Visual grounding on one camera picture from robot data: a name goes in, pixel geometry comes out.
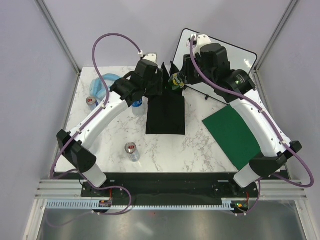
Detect blue headphones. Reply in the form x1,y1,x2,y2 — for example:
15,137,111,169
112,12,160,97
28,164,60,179
89,73,120,102

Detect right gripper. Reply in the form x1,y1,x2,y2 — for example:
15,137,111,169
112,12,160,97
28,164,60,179
178,52,216,88

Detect silver can front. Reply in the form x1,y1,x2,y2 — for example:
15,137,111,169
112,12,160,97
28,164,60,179
124,142,140,162

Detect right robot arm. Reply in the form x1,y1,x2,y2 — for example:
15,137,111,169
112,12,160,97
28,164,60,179
181,38,302,197

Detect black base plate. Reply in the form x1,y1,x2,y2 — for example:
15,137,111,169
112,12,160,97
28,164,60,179
81,172,258,205

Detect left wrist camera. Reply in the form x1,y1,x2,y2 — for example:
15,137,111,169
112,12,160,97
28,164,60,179
138,51,158,64

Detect silver can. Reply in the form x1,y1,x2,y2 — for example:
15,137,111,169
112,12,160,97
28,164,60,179
86,96,99,109
124,142,140,162

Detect green glass bottle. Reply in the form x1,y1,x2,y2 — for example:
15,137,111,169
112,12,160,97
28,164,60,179
168,72,185,91

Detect whiteboard with red writing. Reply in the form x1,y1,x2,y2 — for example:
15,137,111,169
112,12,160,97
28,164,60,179
172,28,258,104

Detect water bottle near bag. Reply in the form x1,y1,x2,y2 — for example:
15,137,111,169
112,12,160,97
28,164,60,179
131,98,145,117

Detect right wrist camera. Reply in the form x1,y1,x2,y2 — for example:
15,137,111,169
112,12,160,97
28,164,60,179
188,34,212,55

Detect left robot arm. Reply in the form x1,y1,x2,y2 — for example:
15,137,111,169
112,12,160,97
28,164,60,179
57,53,163,197

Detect black canvas bag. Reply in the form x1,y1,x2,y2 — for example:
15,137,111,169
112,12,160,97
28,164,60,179
145,62,186,136

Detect green board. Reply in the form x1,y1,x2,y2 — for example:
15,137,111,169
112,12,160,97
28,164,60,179
202,105,261,171

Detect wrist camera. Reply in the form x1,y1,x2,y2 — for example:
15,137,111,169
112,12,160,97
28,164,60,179
138,51,158,64
188,34,212,55

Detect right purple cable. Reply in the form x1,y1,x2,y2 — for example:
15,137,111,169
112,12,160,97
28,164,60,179
188,34,315,188

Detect silver can back left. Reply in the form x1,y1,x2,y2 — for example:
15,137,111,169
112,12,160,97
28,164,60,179
86,96,99,109

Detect white cable duct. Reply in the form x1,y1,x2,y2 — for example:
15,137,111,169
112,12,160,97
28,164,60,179
45,199,235,211

